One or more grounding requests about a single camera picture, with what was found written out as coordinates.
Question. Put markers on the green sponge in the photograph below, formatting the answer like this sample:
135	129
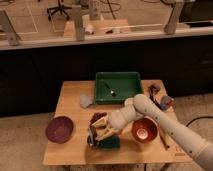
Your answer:
110	143

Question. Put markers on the wooden table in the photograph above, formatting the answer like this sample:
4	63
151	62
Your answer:
77	152

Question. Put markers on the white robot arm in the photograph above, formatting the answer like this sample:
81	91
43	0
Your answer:
197	147

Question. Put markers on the orange copper bowl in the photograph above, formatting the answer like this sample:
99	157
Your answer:
144	130

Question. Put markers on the office chair base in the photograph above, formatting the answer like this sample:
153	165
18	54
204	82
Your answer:
61	8

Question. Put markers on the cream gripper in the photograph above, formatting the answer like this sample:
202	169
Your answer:
102	129

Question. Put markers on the red blue small object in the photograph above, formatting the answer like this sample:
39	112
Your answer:
166	102

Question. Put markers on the dark brown grape cluster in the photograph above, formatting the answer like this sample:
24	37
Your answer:
97	116

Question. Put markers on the brown wooden stick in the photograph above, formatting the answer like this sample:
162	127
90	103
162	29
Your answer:
164	139

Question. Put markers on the wooden railing frame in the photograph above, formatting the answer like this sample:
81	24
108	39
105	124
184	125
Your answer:
132	20

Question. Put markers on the purple bowl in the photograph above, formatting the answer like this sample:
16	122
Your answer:
59	129

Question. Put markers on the metal spoon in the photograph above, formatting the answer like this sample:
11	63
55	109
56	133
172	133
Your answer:
112	92

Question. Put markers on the green plastic tray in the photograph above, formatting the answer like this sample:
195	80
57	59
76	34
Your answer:
125	85

